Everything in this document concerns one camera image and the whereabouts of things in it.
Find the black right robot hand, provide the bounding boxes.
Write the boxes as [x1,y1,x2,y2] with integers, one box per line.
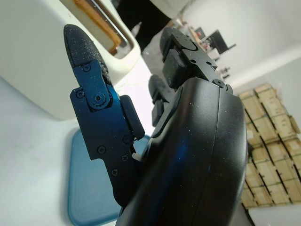
[63,23,250,226]

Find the toast slice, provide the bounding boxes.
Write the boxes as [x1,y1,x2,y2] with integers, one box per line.
[74,0,123,54]

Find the person in black trousers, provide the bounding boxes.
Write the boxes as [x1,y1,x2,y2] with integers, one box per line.
[116,0,195,51]

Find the white two-slot toaster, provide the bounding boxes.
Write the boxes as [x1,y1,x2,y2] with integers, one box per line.
[0,0,143,121]

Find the stacked wooden crates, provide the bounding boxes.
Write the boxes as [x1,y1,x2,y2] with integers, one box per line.
[237,82,301,210]

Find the blue plastic tray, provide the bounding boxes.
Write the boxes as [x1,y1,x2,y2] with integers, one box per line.
[68,134,151,226]

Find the black monitor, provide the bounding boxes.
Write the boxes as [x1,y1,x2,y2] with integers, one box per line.
[206,29,237,55]

